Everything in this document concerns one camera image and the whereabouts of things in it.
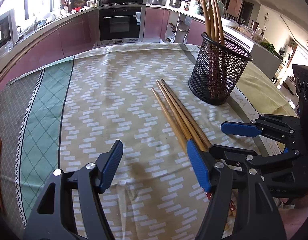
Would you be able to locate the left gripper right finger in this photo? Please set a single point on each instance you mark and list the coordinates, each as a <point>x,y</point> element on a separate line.
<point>257,216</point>

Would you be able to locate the yellow-green table cloth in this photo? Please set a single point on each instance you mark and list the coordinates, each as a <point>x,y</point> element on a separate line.
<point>262,93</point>

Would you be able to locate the black right camera box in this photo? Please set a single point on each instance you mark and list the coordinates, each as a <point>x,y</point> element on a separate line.
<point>301,81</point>

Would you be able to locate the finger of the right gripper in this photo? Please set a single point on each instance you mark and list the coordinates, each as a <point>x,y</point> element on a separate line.
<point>256,128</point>
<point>253,154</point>

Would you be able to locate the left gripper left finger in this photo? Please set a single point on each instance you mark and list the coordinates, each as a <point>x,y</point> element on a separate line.
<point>52,216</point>

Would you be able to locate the built-in black oven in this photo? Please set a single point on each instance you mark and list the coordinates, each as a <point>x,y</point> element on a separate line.
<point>121,21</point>

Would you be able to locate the patterned beige tablecloth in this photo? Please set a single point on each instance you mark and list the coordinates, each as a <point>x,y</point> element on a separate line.
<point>65,114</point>

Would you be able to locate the white microwave oven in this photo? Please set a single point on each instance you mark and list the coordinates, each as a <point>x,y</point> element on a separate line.
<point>8,30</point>

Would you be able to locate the dark brown chopstick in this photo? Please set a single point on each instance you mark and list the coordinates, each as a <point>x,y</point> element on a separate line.
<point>193,127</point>

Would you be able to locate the purple kitchen cabinets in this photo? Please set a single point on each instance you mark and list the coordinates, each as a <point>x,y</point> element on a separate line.
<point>76,33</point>

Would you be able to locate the black mesh utensil holder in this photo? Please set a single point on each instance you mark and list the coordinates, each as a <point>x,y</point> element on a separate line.
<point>217,70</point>

